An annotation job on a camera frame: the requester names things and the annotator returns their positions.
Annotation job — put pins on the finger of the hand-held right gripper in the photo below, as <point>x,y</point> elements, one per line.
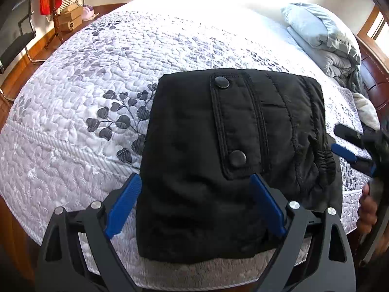
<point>342,152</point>
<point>349,133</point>

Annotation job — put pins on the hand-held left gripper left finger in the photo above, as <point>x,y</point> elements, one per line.
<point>121,206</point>

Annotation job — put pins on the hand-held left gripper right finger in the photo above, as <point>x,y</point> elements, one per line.
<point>269,206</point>

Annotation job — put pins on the black jacket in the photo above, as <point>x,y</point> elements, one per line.
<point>237,164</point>

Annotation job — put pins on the person's right hand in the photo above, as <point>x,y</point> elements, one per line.
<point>367,210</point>

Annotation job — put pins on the white pillow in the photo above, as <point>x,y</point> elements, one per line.
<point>366,109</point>

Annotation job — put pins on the wooden headboard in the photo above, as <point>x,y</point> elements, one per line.
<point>376,76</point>

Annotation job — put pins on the grey leaf-patterned quilt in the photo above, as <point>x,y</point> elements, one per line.
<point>91,112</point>

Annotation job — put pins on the grey folded duvet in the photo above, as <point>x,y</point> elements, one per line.
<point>328,33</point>

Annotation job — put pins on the white bed sheet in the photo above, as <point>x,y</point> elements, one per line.
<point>212,18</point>

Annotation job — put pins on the cardboard box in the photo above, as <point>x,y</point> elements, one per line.
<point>70,13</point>
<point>70,25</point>

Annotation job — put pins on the black metal chair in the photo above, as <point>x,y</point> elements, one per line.
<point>16,42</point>

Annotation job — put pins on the wooden coat rack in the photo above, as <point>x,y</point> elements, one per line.
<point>56,21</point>

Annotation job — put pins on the pink white round object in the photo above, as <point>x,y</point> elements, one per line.
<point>90,11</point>

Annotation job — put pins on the wooden window frame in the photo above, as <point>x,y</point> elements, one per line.
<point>375,24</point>

